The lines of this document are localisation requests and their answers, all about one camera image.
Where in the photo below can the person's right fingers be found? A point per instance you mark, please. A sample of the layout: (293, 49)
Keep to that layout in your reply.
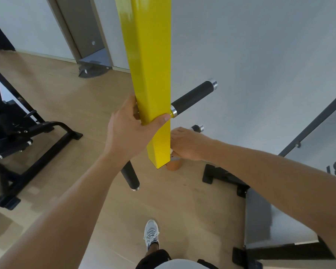
(177, 138)

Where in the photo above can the person's right hand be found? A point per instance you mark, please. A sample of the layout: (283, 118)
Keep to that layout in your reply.
(191, 144)

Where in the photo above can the person's right forearm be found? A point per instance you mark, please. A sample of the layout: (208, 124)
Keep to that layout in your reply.
(282, 187)

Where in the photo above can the person's left forearm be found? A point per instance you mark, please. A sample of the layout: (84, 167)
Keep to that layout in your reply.
(61, 218)

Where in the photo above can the person's leg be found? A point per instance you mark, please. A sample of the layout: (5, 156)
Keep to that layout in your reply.
(153, 247)

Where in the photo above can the black weight bench machine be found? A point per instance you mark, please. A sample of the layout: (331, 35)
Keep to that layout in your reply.
(14, 137)

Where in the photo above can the white shirt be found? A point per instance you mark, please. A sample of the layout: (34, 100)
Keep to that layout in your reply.
(176, 264)

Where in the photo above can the white sneaker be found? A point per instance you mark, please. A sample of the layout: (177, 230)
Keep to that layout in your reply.
(151, 233)

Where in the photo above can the grey metal door threshold plate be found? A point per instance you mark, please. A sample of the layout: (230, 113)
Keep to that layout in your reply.
(93, 68)

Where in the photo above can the black shorts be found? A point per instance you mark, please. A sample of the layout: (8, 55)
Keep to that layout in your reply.
(149, 260)

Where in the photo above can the grey door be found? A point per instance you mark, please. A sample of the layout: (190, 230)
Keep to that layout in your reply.
(82, 25)

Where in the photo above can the person's left thumb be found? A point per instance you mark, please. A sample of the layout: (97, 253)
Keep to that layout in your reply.
(156, 122)

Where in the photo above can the person's left hand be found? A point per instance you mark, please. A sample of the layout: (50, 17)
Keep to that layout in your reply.
(123, 134)

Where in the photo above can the yellow square metal beam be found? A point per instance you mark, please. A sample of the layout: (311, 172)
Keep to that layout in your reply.
(147, 67)

